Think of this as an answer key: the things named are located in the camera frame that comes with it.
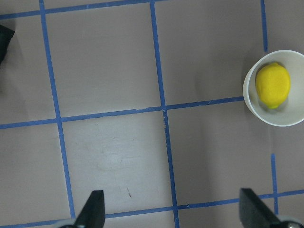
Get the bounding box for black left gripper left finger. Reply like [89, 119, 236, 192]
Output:
[73, 190, 105, 228]

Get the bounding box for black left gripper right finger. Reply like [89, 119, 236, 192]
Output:
[238, 188, 285, 228]

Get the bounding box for cream bowl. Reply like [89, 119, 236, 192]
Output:
[243, 50, 304, 127]

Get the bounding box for yellow lemon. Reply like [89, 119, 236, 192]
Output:
[255, 62, 291, 109]

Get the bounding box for black dish rack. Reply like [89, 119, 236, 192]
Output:
[0, 25, 15, 63]

